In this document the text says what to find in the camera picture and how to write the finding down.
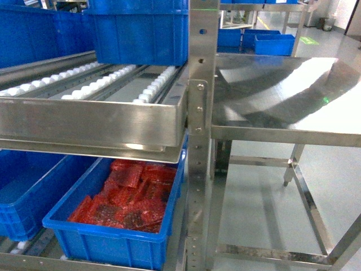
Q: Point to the blue bin with red bags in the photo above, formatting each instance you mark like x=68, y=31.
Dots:
x=102, y=244

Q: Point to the stainless steel shelf rack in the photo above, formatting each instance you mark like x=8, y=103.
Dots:
x=144, y=94

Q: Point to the empty blue bin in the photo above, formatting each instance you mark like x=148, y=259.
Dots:
x=31, y=184

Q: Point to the red bubble wrap bags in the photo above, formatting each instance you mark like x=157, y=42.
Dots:
x=134, y=197

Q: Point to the steel side table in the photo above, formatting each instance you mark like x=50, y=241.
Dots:
x=280, y=99

